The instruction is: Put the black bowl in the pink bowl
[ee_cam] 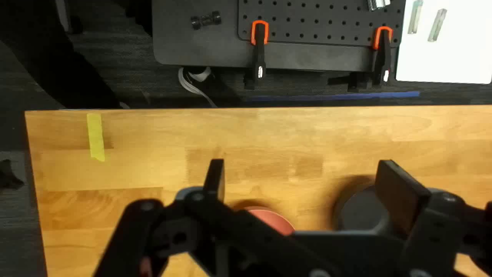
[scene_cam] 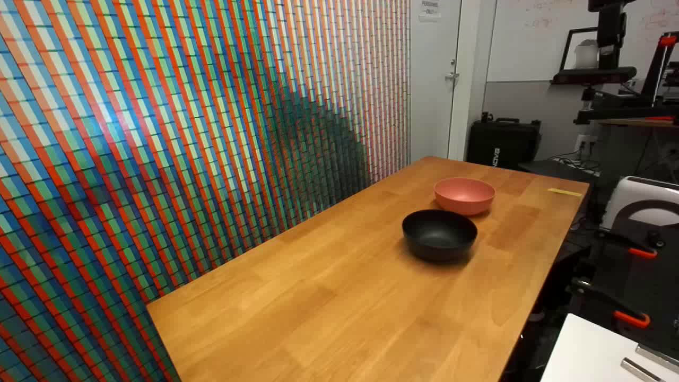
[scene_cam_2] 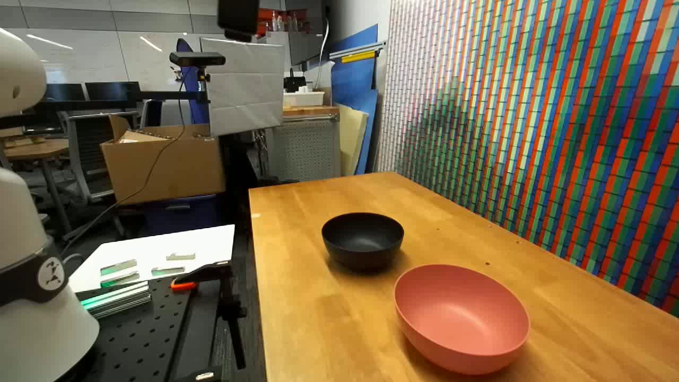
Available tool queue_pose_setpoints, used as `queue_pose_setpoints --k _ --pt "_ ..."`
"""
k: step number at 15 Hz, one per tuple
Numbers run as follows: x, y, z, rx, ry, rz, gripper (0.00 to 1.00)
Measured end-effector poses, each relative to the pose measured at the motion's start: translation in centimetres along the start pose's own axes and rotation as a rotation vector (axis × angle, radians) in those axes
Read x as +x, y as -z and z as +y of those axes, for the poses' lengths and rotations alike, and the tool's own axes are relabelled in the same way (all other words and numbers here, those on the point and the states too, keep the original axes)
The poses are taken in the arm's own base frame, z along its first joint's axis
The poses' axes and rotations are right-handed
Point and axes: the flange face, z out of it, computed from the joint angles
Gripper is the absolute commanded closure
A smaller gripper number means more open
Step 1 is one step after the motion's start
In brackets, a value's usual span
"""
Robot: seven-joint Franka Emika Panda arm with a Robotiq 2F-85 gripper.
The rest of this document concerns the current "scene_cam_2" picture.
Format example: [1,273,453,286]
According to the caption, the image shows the black bowl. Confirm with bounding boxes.
[319,212,405,273]

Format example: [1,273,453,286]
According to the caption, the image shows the black clamp with orange handle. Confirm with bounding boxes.
[168,261,247,371]

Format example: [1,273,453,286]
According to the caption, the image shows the white paper sheet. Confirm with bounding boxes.
[69,226,234,292]

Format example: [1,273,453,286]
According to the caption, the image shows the white panel on stand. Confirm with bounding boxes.
[202,38,284,137]

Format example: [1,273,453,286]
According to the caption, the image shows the cardboard box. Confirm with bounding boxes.
[99,116,225,205]

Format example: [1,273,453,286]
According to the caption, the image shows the black camera on stand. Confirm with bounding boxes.
[170,52,227,68]

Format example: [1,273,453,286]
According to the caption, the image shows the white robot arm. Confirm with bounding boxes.
[0,168,99,382]

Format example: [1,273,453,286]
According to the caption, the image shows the blue foam board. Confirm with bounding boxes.
[331,26,377,174]

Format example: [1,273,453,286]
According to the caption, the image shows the pink bowl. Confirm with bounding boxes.
[393,266,530,375]

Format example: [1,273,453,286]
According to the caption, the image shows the black monitor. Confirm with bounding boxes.
[216,0,326,42]

